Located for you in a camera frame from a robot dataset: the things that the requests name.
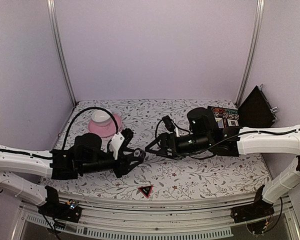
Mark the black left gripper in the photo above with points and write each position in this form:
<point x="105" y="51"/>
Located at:
<point x="124" y="162"/>

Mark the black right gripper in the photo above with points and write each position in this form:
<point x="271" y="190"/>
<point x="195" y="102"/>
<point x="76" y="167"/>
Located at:
<point x="165" y="138"/>

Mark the black red triangle button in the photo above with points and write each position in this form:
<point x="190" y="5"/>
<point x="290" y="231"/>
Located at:
<point x="146" y="190"/>

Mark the blue beige card deck box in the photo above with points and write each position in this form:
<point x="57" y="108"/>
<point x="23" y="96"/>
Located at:
<point x="220" y="122"/>

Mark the black poker set case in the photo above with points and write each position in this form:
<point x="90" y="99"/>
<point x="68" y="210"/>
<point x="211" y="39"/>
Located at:
<point x="255" y="111"/>

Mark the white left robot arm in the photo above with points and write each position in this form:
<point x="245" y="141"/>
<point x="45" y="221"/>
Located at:
<point x="85" y="156"/>

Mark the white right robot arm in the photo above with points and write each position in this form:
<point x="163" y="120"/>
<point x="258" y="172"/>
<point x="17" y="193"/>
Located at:
<point x="234" y="141"/>

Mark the floral table mat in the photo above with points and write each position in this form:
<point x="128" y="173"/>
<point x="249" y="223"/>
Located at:
<point x="189" y="178"/>

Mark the pink saucer plate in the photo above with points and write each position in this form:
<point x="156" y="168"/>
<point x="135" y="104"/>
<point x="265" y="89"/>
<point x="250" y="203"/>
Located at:
<point x="102" y="131"/>

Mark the white ceramic bowl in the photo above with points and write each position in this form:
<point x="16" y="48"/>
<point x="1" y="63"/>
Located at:
<point x="101" y="118"/>

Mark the chip rows in case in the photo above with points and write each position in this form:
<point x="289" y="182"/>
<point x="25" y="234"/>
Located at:
<point x="224" y="113"/>

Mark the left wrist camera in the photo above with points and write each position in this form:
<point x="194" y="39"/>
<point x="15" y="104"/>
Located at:
<point x="119" y="141"/>

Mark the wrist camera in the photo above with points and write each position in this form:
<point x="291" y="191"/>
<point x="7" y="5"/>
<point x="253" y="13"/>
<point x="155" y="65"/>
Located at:
<point x="170" y="125"/>
<point x="119" y="141"/>

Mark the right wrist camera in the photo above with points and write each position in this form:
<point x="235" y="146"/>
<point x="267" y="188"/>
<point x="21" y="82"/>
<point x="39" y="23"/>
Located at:
<point x="170" y="125"/>

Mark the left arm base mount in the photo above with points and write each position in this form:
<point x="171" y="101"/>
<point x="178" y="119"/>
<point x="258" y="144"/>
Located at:
<point x="68" y="211"/>

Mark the metal front rail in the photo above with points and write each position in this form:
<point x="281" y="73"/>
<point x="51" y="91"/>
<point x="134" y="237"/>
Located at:
<point x="193" y="219"/>

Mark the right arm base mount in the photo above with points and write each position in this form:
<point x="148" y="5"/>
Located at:
<point x="258" y="209"/>

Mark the right aluminium frame post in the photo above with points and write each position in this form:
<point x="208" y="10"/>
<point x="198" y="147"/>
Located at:
<point x="257" y="25"/>

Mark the aluminium frame post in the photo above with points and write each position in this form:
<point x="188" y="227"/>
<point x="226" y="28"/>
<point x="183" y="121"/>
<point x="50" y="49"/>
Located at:
<point x="51" y="7"/>
<point x="257" y="25"/>

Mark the left aluminium frame post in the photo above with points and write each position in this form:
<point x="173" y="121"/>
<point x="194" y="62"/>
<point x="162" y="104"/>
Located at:
<point x="51" y="7"/>

